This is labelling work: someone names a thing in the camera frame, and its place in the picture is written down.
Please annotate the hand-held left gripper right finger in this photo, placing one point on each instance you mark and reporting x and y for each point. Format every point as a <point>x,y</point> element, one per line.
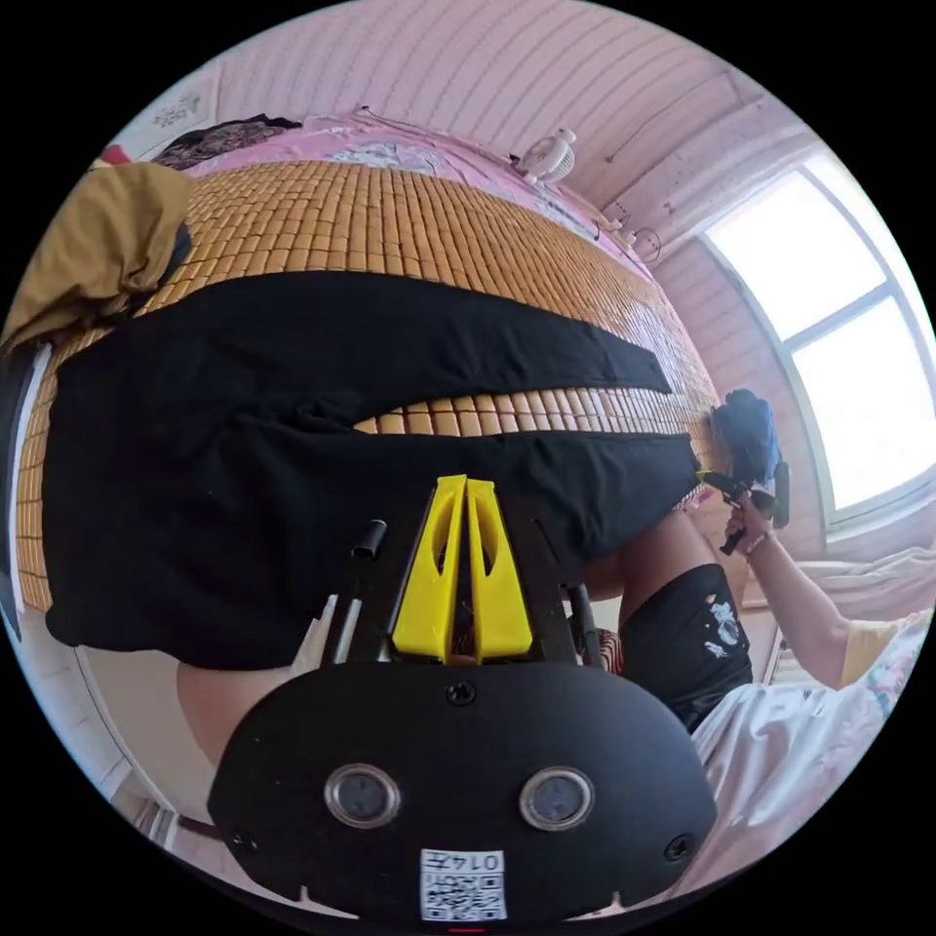
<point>504,592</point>

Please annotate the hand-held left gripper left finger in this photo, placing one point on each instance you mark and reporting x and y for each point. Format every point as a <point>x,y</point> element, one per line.
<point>420,585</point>

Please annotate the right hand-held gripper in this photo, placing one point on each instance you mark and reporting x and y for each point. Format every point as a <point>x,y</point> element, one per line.
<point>746,439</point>

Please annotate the black pants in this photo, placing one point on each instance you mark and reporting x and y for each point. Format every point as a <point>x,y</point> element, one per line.
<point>241,468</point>

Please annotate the person's right forearm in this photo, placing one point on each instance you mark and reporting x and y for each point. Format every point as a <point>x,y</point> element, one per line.
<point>804,614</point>

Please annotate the person's right hand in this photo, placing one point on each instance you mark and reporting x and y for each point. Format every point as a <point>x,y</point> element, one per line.
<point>753,523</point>

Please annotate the person's body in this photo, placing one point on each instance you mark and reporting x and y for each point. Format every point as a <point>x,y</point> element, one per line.
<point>687,643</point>

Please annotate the window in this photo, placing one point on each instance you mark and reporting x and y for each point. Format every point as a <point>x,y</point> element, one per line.
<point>841,329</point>

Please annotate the small white fan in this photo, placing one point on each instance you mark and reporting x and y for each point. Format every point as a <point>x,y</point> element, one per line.
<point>550,159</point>

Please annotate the bed with woven mat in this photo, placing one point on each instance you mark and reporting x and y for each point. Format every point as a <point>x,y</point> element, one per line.
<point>409,227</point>

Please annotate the pile of clothes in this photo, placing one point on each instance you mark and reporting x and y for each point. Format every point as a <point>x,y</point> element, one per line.
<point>95,241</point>

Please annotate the dark patterned garment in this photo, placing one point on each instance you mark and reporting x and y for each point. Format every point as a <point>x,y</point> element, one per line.
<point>219,139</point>

